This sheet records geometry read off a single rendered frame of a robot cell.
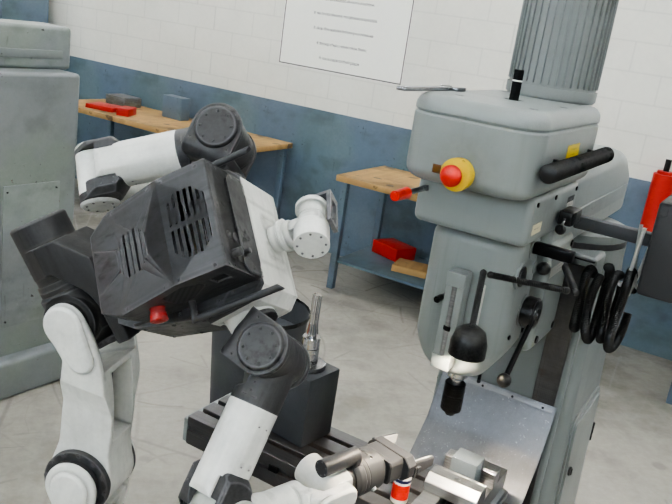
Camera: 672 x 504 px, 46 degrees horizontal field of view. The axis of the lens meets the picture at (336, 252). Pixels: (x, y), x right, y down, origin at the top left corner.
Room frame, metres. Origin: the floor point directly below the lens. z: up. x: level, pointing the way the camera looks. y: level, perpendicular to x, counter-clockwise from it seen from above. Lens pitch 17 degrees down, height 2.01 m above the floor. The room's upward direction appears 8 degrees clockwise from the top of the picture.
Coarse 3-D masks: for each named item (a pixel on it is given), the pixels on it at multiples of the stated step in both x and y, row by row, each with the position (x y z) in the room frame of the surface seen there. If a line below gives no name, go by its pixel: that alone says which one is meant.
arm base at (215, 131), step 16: (208, 112) 1.46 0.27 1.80; (224, 112) 1.45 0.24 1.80; (192, 128) 1.45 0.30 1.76; (208, 128) 1.44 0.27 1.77; (224, 128) 1.44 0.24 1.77; (240, 128) 1.44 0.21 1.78; (192, 144) 1.43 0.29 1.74; (208, 144) 1.43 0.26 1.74; (224, 144) 1.43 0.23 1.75; (192, 160) 1.47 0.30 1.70; (208, 160) 1.43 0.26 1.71
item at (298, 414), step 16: (320, 368) 1.79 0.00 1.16; (336, 368) 1.83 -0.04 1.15; (304, 384) 1.74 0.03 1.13; (320, 384) 1.77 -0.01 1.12; (336, 384) 1.82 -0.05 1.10; (288, 400) 1.77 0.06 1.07; (304, 400) 1.74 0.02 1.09; (320, 400) 1.77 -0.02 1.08; (288, 416) 1.76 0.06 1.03; (304, 416) 1.73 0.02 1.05; (320, 416) 1.78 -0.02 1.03; (288, 432) 1.76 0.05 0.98; (304, 432) 1.74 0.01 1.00; (320, 432) 1.79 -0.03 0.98
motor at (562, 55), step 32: (544, 0) 1.75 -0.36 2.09; (576, 0) 1.72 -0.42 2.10; (608, 0) 1.74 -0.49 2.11; (544, 32) 1.74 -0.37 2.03; (576, 32) 1.72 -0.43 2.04; (608, 32) 1.77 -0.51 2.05; (512, 64) 1.81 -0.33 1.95; (544, 64) 1.73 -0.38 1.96; (576, 64) 1.72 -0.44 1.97; (544, 96) 1.72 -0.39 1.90; (576, 96) 1.72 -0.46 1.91
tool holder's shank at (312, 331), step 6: (318, 294) 1.82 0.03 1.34; (312, 300) 1.81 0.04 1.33; (318, 300) 1.80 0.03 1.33; (312, 306) 1.81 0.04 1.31; (318, 306) 1.81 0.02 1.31; (312, 312) 1.81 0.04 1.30; (318, 312) 1.81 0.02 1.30; (312, 318) 1.80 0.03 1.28; (318, 318) 1.81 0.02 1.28; (312, 324) 1.80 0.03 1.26; (318, 324) 1.82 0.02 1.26; (306, 330) 1.81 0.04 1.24; (312, 330) 1.80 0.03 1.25; (318, 330) 1.81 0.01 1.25; (312, 336) 1.80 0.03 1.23
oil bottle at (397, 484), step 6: (396, 480) 1.56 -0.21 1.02; (408, 480) 1.56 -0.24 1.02; (396, 486) 1.56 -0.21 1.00; (402, 486) 1.55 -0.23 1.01; (408, 486) 1.56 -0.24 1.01; (396, 492) 1.56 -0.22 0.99; (402, 492) 1.55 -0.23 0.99; (408, 492) 1.56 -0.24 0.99; (390, 498) 1.57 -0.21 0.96; (396, 498) 1.55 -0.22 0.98; (402, 498) 1.55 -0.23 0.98
